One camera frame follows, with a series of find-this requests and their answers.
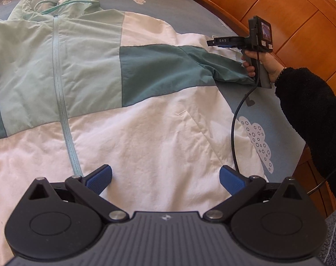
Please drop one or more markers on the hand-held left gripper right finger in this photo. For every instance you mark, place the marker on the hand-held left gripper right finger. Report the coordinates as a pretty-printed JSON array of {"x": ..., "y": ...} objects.
[{"x": 231, "y": 180}]

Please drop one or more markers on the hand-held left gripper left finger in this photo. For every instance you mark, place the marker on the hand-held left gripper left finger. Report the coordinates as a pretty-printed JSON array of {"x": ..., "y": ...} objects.
[{"x": 100, "y": 178}]

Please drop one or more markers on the white and green hooded jacket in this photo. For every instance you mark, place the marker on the white and green hooded jacket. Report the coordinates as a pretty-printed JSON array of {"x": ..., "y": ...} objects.
[{"x": 156, "y": 130}]

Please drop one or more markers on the person's right hand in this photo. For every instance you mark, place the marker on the person's right hand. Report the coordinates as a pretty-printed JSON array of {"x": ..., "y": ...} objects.
[{"x": 271, "y": 66}]

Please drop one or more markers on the wooden bed headboard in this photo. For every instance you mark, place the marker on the wooden bed headboard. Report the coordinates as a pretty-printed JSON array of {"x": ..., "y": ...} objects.
[{"x": 281, "y": 0}]

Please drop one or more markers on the person's grey clothing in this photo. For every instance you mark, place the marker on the person's grey clothing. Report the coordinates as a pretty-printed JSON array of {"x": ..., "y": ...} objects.
[{"x": 335, "y": 241}]

